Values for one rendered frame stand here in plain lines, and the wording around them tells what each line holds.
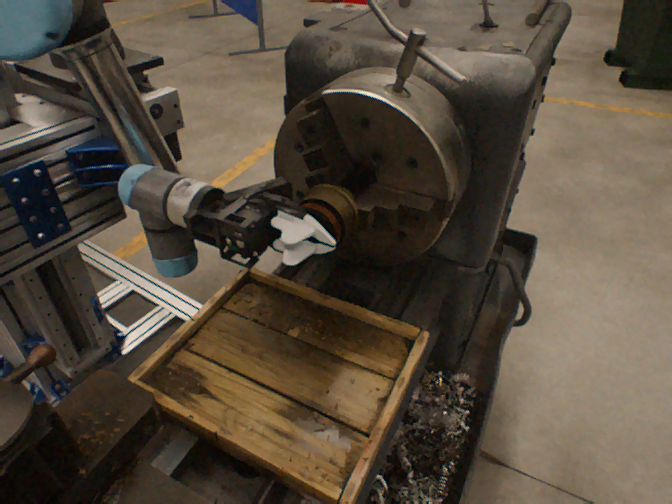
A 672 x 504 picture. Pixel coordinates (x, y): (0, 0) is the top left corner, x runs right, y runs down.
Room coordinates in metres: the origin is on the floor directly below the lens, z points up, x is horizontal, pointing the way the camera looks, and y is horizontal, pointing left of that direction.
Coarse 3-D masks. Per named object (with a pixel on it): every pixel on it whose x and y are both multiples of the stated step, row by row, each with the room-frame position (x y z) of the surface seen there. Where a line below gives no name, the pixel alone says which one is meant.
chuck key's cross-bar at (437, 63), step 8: (368, 0) 0.75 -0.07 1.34; (376, 8) 0.73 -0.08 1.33; (384, 16) 0.72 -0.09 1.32; (384, 24) 0.71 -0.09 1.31; (392, 24) 0.71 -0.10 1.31; (392, 32) 0.70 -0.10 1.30; (400, 32) 0.69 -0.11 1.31; (400, 40) 0.68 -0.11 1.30; (416, 48) 0.66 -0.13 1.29; (424, 56) 0.64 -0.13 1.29; (432, 56) 0.63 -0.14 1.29; (432, 64) 0.63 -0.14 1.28; (440, 64) 0.62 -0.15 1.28; (448, 72) 0.60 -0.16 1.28; (456, 72) 0.60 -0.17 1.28; (456, 80) 0.59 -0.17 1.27; (464, 80) 0.59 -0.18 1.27
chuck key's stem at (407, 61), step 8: (416, 32) 0.66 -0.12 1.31; (424, 32) 0.66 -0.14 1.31; (408, 40) 0.66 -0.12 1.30; (416, 40) 0.66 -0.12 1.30; (408, 48) 0.66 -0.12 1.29; (400, 56) 0.67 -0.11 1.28; (408, 56) 0.66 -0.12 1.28; (416, 56) 0.66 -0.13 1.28; (400, 64) 0.67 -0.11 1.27; (408, 64) 0.66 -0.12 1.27; (400, 72) 0.66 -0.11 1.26; (408, 72) 0.66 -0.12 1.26; (400, 80) 0.67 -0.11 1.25; (392, 88) 0.68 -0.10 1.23; (400, 88) 0.67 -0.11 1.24
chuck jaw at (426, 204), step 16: (368, 192) 0.61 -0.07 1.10; (384, 192) 0.61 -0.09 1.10; (400, 192) 0.61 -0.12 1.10; (368, 208) 0.56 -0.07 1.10; (384, 208) 0.57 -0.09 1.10; (400, 208) 0.58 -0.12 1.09; (416, 208) 0.57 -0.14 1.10; (432, 208) 0.58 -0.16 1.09; (448, 208) 0.61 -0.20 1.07; (368, 224) 0.56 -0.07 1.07; (384, 224) 0.57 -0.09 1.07; (400, 224) 0.58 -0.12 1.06; (416, 224) 0.56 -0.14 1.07
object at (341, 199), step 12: (312, 192) 0.58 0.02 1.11; (324, 192) 0.57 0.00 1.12; (336, 192) 0.57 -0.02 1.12; (348, 192) 0.60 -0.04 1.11; (300, 204) 0.57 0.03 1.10; (312, 204) 0.55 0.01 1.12; (324, 204) 0.55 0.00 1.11; (336, 204) 0.55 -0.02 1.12; (348, 204) 0.56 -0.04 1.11; (312, 216) 0.53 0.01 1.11; (324, 216) 0.52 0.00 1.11; (336, 216) 0.54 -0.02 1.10; (348, 216) 0.55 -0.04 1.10; (324, 228) 0.52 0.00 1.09; (336, 228) 0.52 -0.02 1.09; (348, 228) 0.54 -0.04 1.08; (336, 240) 0.52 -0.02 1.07
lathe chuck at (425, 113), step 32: (352, 96) 0.66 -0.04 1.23; (384, 96) 0.65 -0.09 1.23; (416, 96) 0.68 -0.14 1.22; (288, 128) 0.71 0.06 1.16; (352, 128) 0.66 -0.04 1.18; (384, 128) 0.64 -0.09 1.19; (416, 128) 0.61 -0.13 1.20; (448, 128) 0.66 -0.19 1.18; (288, 160) 0.71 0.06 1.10; (384, 160) 0.63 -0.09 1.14; (416, 160) 0.61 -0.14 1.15; (448, 160) 0.61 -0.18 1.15; (352, 192) 0.71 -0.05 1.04; (416, 192) 0.61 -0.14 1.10; (448, 192) 0.59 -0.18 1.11; (352, 256) 0.65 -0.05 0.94; (384, 256) 0.63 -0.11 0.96; (416, 256) 0.60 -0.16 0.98
